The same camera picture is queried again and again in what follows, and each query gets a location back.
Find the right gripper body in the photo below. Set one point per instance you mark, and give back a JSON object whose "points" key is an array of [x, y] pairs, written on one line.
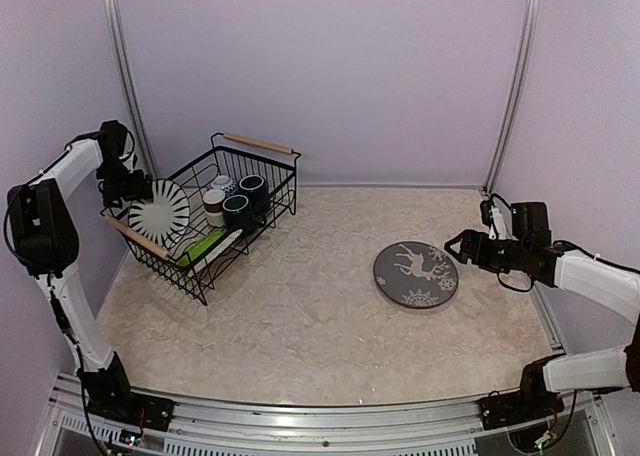
{"points": [[512, 259]]}

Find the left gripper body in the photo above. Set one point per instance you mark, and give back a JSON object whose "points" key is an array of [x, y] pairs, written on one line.
{"points": [[120, 184]]}

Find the grey reindeer plate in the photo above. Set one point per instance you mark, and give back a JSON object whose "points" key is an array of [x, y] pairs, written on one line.
{"points": [[415, 275]]}

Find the white blue striped plate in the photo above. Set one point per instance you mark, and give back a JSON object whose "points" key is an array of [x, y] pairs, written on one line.
{"points": [[165, 219]]}

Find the green plastic plate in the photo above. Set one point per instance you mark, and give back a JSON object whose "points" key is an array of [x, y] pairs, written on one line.
{"points": [[198, 248]]}

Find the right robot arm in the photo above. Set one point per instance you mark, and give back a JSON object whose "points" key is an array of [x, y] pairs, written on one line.
{"points": [[527, 246]]}

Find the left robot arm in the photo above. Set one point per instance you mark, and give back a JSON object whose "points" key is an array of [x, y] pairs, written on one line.
{"points": [[40, 233]]}

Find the white brown ceramic cup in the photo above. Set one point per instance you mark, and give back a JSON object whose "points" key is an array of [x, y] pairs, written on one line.
{"points": [[212, 201]]}

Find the blue white patterned bowl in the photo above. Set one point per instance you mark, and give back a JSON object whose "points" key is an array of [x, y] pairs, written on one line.
{"points": [[226, 184]]}

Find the dark green mug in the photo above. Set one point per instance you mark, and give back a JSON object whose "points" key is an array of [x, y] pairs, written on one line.
{"points": [[238, 213]]}

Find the ribbed round woven plate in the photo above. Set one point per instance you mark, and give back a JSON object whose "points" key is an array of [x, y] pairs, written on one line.
{"points": [[217, 249]]}

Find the dark blue mug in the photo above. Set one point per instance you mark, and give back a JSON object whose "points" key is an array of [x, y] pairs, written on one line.
{"points": [[255, 188]]}

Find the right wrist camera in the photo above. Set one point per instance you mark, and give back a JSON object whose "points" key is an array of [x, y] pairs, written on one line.
{"points": [[488, 211]]}

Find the black wire dish rack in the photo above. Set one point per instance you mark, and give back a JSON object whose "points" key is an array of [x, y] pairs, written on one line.
{"points": [[236, 157]]}

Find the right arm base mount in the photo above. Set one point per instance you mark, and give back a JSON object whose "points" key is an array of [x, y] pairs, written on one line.
{"points": [[513, 408]]}

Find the left aluminium corner post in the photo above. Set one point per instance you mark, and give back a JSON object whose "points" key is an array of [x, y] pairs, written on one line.
{"points": [[118, 40]]}

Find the aluminium corner post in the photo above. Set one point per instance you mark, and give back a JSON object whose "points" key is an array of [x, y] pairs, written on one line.
{"points": [[517, 85], [118, 40]]}

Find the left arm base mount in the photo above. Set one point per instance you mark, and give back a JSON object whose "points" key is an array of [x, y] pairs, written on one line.
{"points": [[145, 411]]}

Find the aluminium front rail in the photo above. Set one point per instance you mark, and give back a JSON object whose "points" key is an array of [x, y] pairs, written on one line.
{"points": [[201, 426]]}

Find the right aluminium corner post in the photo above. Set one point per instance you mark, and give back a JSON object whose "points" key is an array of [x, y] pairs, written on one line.
{"points": [[517, 85]]}

